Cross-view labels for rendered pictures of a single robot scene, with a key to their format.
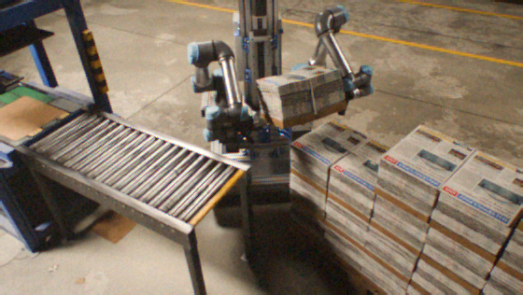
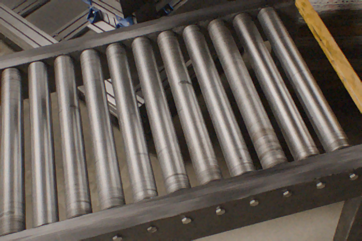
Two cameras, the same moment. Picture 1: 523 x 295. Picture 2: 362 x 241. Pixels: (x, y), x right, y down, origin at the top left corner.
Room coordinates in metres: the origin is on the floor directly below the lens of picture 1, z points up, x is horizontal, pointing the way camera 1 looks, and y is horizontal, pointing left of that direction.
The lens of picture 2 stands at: (1.08, 0.94, 1.58)
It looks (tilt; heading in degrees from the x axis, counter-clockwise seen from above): 51 degrees down; 323
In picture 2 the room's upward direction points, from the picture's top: 10 degrees counter-clockwise
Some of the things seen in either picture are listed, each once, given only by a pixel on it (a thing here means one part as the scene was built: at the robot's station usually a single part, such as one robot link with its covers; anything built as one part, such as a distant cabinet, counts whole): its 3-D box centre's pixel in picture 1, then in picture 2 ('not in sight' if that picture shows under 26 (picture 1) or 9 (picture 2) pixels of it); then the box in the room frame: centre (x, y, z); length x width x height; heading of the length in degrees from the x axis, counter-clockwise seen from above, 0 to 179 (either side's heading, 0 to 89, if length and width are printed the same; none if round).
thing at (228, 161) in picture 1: (158, 141); (44, 70); (2.01, 0.65, 0.74); 1.34 x 0.05 x 0.12; 58
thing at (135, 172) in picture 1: (143, 166); (100, 124); (1.73, 0.68, 0.77); 0.47 x 0.05 x 0.05; 148
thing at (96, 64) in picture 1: (95, 63); not in sight; (2.51, 1.12, 1.05); 0.05 x 0.05 x 0.45; 58
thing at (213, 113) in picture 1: (216, 117); not in sight; (1.72, 0.23, 1.10); 0.11 x 0.08 x 0.11; 102
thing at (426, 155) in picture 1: (428, 154); not in sight; (1.40, -0.76, 1.06); 0.37 x 0.29 x 0.01; 132
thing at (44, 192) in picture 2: (127, 160); (41, 139); (1.80, 0.79, 0.77); 0.47 x 0.05 x 0.05; 148
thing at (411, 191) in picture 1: (424, 171); not in sight; (1.42, -0.77, 0.95); 0.38 x 0.29 x 0.23; 132
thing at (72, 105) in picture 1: (22, 117); not in sight; (2.33, 1.65, 0.75); 0.70 x 0.65 x 0.10; 58
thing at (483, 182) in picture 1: (491, 184); not in sight; (1.19, -0.95, 1.06); 0.37 x 0.28 x 0.01; 132
